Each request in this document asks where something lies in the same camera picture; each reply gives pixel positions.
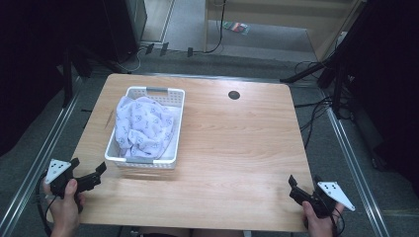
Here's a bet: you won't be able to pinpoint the white plastic basket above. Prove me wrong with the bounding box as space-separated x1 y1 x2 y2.
104 86 186 171

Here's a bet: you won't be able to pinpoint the person's left hand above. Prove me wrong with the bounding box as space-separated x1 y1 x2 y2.
42 179 87 229

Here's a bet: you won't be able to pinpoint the metal floor rail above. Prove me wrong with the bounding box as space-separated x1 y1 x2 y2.
0 76 83 237
324 97 392 237

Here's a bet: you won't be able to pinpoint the black floor cables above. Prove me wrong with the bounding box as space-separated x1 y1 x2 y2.
293 59 334 150

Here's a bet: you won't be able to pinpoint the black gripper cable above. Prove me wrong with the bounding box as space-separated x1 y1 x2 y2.
35 171 57 237
330 206 346 237

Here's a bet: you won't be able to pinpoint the black upright post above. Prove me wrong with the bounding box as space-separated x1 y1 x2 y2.
61 48 74 109

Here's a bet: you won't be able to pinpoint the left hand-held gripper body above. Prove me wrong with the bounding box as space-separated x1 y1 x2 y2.
44 158 102 212

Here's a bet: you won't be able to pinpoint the white patterned cloth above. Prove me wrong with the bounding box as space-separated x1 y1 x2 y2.
114 95 176 160

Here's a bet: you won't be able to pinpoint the black cabinet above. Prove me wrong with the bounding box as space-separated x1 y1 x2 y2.
100 0 148 64

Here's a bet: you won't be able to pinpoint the black metal stand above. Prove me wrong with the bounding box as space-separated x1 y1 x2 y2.
280 0 374 117

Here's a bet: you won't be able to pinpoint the black curtain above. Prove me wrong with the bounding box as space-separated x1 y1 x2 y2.
342 0 419 198
0 0 110 157

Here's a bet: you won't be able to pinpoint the colourful packet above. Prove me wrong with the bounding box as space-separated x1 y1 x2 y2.
222 21 251 36

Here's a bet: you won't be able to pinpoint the white floor cable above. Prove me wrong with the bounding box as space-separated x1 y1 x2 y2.
117 45 147 74

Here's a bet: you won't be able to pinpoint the black hanging cable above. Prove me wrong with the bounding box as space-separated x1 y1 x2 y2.
203 0 229 54

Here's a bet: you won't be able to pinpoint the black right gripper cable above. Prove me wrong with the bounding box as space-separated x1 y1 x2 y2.
330 206 346 237

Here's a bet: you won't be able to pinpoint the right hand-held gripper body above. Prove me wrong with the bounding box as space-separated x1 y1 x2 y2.
289 181 357 219

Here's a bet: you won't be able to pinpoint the light wooden shelf frame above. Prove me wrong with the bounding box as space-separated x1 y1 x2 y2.
204 0 368 62

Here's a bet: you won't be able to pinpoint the person's right hand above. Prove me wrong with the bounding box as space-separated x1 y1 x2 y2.
301 199 346 232

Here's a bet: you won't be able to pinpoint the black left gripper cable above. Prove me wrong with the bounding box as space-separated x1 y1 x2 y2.
35 171 57 237

